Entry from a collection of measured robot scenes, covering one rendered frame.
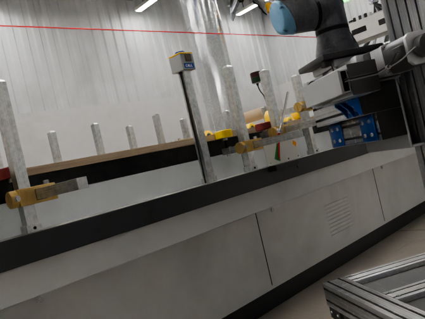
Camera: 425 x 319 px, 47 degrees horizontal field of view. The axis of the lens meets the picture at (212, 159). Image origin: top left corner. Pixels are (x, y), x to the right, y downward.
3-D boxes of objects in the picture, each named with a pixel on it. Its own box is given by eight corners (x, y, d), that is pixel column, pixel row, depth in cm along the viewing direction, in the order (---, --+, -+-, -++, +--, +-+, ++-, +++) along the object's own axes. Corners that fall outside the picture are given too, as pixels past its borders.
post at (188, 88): (217, 180, 192) (191, 69, 192) (209, 183, 188) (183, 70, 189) (210, 181, 195) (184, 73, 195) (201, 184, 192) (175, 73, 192)
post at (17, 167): (43, 240, 140) (5, 78, 140) (31, 243, 137) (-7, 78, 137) (37, 240, 142) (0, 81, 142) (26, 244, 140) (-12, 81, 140)
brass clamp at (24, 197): (59, 197, 144) (55, 181, 144) (15, 208, 134) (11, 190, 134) (50, 200, 148) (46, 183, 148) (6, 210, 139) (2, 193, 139)
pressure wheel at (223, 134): (235, 152, 228) (229, 128, 228) (237, 151, 220) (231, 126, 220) (219, 156, 227) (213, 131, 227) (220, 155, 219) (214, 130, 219)
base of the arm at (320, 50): (367, 47, 165) (361, 18, 165) (327, 54, 162) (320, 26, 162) (347, 57, 179) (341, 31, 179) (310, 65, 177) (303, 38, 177)
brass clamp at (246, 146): (265, 148, 215) (262, 137, 215) (245, 152, 205) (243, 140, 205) (254, 150, 219) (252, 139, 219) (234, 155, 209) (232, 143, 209)
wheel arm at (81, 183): (90, 190, 125) (86, 174, 125) (78, 193, 122) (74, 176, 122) (21, 206, 156) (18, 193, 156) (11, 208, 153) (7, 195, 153)
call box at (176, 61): (197, 70, 192) (192, 51, 192) (183, 71, 187) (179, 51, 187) (184, 75, 197) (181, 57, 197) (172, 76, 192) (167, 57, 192)
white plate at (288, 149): (301, 157, 233) (296, 137, 233) (268, 166, 215) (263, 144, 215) (300, 157, 234) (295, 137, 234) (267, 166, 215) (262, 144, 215)
